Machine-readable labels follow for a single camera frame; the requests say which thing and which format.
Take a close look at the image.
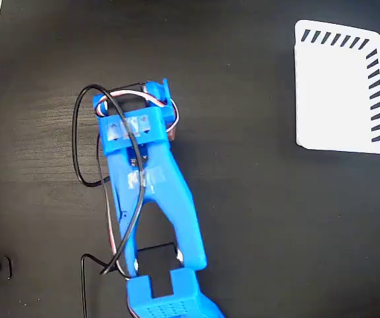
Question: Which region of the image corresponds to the white red servo wire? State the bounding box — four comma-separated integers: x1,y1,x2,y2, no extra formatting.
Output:
95,89,180,281

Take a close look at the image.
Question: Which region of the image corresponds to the white slotted tray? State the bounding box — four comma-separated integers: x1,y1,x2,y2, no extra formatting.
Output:
294,19,380,155

